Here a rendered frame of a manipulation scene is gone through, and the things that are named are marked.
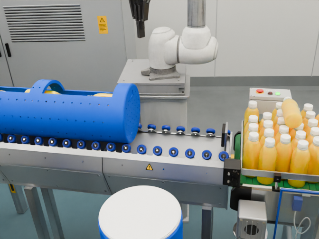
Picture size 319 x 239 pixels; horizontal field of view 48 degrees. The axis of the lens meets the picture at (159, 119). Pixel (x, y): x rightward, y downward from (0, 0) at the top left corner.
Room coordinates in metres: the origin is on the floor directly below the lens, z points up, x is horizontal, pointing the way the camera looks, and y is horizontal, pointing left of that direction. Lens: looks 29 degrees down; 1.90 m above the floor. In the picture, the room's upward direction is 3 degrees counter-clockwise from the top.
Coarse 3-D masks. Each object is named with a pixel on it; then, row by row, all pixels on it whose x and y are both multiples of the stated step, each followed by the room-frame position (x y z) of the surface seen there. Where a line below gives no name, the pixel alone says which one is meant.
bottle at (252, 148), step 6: (258, 138) 1.24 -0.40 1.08; (246, 144) 1.24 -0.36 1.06; (252, 144) 1.22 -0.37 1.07; (258, 144) 1.23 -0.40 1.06; (246, 150) 1.23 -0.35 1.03; (252, 150) 1.21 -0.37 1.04; (258, 150) 1.22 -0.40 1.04; (246, 156) 1.23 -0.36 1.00; (252, 156) 1.21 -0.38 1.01; (258, 156) 1.22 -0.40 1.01; (246, 162) 1.22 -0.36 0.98; (252, 162) 1.21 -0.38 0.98; (246, 168) 1.22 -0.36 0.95; (252, 168) 1.21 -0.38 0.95
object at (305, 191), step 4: (284, 188) 1.08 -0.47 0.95; (280, 192) 1.08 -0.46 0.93; (296, 192) 1.06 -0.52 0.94; (300, 192) 1.06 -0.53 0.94; (304, 192) 1.05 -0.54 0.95; (308, 192) 1.05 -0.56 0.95; (312, 192) 1.05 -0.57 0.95; (316, 192) 1.05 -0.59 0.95; (280, 196) 1.07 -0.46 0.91; (280, 200) 1.07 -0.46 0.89; (280, 204) 1.07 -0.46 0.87; (276, 216) 1.08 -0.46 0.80; (276, 220) 1.07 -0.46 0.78; (276, 224) 1.07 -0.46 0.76; (276, 228) 1.07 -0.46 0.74
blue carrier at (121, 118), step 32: (0, 96) 1.55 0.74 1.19; (32, 96) 1.51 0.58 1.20; (64, 96) 1.48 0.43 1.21; (96, 96) 1.45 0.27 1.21; (128, 96) 1.46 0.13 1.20; (0, 128) 1.52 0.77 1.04; (32, 128) 1.47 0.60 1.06; (64, 128) 1.43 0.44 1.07; (96, 128) 1.39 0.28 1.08; (128, 128) 1.42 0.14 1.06
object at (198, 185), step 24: (48, 144) 1.53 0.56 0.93; (72, 144) 1.51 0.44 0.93; (120, 144) 1.49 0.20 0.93; (144, 144) 1.48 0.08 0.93; (168, 144) 1.47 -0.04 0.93; (192, 144) 1.46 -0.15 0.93; (216, 144) 1.45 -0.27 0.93; (0, 168) 1.55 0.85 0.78; (24, 168) 1.51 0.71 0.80; (48, 168) 1.47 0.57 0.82; (72, 168) 1.43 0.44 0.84; (96, 168) 1.40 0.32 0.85; (120, 168) 1.38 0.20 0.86; (144, 168) 1.36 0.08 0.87; (168, 168) 1.33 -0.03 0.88; (192, 168) 1.31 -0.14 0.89; (216, 168) 1.29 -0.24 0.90; (96, 192) 1.48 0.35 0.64; (192, 192) 1.32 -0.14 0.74; (216, 192) 1.29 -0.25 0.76
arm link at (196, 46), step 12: (192, 0) 1.94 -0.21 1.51; (204, 0) 1.95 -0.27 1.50; (192, 12) 1.94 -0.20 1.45; (204, 12) 1.95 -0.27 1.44; (192, 24) 1.93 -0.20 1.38; (204, 24) 1.95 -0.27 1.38; (180, 36) 2.00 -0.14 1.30; (192, 36) 1.90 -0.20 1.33; (204, 36) 1.90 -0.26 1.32; (180, 48) 1.92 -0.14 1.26; (192, 48) 1.89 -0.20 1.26; (204, 48) 1.88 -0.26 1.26; (216, 48) 1.90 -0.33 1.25; (180, 60) 1.92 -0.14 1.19; (192, 60) 1.90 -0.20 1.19; (204, 60) 1.89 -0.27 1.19
